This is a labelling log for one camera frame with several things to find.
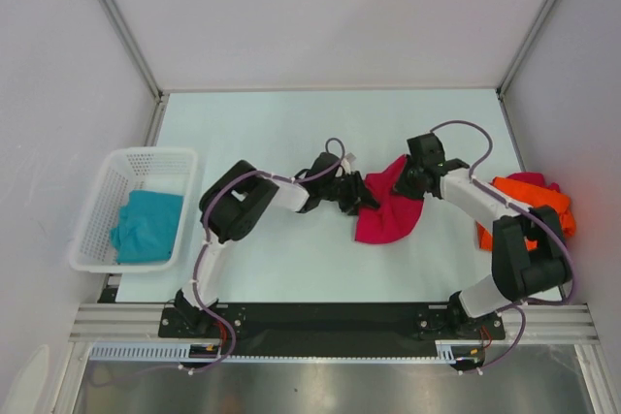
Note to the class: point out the dark pink t shirt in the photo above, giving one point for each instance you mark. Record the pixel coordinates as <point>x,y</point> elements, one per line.
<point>536,179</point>

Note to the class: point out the orange t shirt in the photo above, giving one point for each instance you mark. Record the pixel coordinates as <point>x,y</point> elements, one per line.
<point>539,197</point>

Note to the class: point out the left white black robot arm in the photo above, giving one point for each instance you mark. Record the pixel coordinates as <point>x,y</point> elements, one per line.
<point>232,207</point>

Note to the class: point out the white plastic laundry basket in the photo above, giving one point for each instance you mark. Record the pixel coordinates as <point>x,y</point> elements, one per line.
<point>170,171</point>

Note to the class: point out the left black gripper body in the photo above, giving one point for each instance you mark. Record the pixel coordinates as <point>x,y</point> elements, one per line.
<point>347,193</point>

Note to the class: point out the teal t shirt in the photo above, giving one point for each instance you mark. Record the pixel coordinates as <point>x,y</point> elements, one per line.
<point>146,227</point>

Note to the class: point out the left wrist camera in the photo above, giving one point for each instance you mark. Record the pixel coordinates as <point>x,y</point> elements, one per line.
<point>327,166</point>

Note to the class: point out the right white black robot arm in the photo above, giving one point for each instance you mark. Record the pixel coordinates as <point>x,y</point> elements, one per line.
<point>529,252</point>

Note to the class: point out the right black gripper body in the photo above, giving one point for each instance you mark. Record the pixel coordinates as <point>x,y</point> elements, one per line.
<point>408,183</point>

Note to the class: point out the aluminium rail frame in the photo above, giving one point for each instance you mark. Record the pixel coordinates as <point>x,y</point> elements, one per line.
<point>545,325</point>

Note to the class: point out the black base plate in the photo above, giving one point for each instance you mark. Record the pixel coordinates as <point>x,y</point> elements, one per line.
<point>330,330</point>

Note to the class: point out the slotted white cable duct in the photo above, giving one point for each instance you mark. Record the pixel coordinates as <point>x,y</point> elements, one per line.
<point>202,353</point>

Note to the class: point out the magenta t shirt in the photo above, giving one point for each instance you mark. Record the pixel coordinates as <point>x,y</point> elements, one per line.
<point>396,216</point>

